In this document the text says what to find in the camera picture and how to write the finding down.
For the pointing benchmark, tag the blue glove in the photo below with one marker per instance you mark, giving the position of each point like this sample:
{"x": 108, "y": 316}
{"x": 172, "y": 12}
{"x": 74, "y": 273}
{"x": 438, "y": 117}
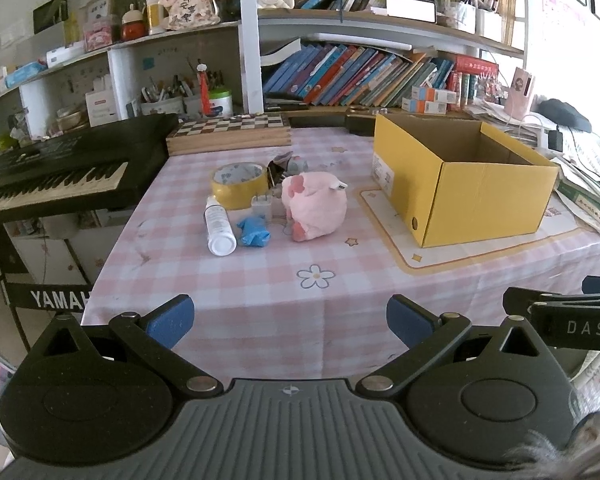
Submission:
{"x": 254, "y": 232}

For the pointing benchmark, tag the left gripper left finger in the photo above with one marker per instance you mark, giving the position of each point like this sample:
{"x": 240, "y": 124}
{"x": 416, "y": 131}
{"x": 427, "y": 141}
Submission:
{"x": 151, "y": 338}

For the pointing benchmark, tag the white spray bottle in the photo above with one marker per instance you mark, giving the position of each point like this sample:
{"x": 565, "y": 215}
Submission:
{"x": 221, "y": 240}

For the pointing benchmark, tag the white wooden bookshelf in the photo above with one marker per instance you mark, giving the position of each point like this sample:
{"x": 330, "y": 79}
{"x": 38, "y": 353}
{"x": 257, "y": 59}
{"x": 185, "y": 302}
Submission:
{"x": 231, "y": 46}

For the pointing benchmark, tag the white power adapter plug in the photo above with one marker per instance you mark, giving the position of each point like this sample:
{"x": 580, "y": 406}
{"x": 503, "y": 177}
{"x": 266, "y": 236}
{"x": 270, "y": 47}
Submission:
{"x": 262, "y": 206}

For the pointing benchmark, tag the green thick dictionary book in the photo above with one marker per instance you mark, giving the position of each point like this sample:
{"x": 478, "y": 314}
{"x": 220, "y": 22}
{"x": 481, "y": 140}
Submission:
{"x": 582, "y": 205}

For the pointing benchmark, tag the yellow tape roll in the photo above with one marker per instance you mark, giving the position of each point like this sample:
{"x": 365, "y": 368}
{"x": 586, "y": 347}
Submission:
{"x": 234, "y": 185}

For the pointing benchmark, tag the orange white small box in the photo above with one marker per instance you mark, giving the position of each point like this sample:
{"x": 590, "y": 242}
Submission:
{"x": 434, "y": 95}

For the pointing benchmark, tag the keyboard stand black frame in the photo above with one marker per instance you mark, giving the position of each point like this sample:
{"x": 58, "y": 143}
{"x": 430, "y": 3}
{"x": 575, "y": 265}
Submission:
{"x": 48, "y": 297}

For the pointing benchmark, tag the wooden chess board box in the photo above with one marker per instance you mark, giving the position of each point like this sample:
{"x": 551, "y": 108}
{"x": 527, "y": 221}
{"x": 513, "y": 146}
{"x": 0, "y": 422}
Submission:
{"x": 229, "y": 134}

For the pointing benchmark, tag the pink phone holder box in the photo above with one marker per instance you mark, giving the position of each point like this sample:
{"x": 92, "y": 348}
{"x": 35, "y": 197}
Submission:
{"x": 519, "y": 95}

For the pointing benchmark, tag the pink checkered tablecloth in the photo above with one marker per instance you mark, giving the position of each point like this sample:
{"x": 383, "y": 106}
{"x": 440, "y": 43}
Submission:
{"x": 313, "y": 309}

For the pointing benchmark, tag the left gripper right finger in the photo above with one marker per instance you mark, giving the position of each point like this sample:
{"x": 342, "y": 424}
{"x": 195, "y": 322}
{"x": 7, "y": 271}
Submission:
{"x": 430, "y": 339}

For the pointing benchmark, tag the white pen holder cup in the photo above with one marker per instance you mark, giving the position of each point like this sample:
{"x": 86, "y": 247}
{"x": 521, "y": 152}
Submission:
{"x": 167, "y": 106}

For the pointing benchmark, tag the black Yamaha keyboard piano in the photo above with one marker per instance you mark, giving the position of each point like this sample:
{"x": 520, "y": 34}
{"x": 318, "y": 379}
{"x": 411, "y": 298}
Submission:
{"x": 106, "y": 167}

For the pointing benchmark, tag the yellow cardboard box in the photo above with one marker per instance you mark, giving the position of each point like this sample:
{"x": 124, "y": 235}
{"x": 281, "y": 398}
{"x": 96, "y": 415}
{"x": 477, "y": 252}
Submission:
{"x": 455, "y": 181}

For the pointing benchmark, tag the black charger plug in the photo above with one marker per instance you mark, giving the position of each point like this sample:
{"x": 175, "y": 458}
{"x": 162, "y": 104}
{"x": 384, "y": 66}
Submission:
{"x": 555, "y": 140}

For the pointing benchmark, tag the red white ornament stick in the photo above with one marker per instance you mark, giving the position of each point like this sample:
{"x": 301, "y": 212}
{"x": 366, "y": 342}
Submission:
{"x": 202, "y": 74}

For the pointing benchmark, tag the black binder clip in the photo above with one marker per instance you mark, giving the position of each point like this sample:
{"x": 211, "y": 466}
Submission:
{"x": 278, "y": 168}

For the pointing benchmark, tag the pink plush pig toy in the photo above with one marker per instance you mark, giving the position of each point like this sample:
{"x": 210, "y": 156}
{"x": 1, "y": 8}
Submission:
{"x": 315, "y": 203}

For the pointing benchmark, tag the green lid white jar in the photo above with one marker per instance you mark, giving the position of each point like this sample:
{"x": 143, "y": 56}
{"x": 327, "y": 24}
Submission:
{"x": 221, "y": 103}

